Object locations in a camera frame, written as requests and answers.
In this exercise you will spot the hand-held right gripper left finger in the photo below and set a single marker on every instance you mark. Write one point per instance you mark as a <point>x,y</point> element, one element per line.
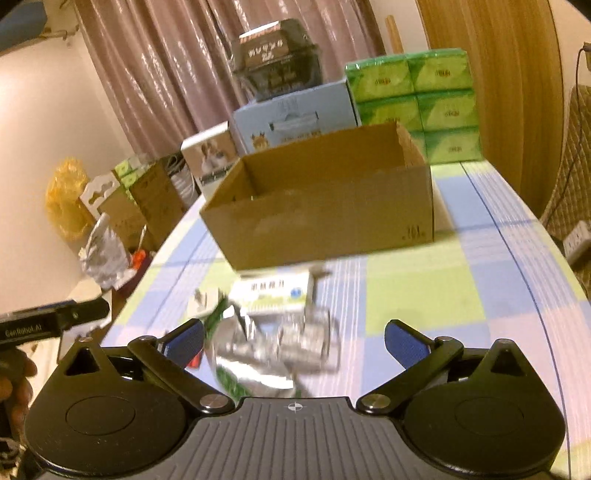
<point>184,340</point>

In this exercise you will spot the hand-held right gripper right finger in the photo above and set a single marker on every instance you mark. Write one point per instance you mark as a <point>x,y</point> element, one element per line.
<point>406,342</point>

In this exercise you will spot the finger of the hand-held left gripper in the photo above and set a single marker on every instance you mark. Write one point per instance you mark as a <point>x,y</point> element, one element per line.
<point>85,311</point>

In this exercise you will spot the red snack packet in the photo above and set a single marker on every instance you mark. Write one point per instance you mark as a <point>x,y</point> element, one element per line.
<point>195,361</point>

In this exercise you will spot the white plug adapter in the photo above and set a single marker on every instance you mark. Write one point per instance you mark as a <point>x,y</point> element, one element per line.
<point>207,304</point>

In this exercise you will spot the silver foil pouch green label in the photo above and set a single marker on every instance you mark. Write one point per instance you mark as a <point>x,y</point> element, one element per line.
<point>249,369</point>

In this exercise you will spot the silver pill blister packs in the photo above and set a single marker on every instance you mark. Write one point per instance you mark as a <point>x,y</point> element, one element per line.
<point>307,339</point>

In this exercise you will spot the white green-striped medicine box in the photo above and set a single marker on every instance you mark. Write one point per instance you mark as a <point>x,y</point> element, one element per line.
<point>272,290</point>

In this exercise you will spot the cardboard box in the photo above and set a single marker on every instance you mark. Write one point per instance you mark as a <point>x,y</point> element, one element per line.
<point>323,221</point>

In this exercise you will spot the checked cloth desktop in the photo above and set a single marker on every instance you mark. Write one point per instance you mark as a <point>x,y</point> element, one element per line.
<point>415,295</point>

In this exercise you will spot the person's left hand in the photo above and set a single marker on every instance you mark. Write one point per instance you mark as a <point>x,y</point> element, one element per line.
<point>18,387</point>

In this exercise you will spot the crumpled clear plastic bag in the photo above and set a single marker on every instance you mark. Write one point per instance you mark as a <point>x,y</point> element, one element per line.
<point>106,256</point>

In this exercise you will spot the small orange object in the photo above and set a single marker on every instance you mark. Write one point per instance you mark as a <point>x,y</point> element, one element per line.
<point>141,258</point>

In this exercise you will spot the yellow plastic bag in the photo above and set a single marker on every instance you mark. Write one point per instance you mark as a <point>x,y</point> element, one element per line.
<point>67,198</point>

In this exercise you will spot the white cutout cardboard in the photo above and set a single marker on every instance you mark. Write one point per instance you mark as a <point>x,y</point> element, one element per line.
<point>99,191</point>

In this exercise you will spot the brown cardboard carton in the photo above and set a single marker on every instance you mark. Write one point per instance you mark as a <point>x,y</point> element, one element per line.
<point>152,207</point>

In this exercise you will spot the small green tissue packs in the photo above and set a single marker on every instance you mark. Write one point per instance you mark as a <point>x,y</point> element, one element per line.
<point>131,168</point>

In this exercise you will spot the white stacked containers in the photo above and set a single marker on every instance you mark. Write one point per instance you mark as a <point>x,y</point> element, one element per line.
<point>180,180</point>

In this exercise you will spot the white box with photo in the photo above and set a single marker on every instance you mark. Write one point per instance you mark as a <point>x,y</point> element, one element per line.
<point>212,157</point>

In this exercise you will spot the white power strip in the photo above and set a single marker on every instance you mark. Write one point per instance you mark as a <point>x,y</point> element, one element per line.
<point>578,242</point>

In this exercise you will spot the stack of green tissue packs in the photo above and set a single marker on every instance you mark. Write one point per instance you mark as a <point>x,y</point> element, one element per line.
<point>415,106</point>

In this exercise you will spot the chair with quilted cover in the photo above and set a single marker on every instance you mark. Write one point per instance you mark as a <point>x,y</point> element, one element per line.
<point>572,161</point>

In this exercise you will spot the light blue carton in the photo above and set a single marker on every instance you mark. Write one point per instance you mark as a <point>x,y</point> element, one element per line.
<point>295,115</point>

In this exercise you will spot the pink curtain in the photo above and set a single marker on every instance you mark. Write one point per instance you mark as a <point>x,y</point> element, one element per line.
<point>184,69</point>

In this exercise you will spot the wooden door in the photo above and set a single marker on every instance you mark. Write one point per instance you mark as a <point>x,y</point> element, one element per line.
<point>498,92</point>

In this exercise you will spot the black plastic food bowl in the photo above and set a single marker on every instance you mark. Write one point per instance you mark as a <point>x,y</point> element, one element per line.
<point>277,81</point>
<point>277,44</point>

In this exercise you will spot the wooden stick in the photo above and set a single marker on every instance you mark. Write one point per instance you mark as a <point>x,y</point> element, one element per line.
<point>393,34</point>

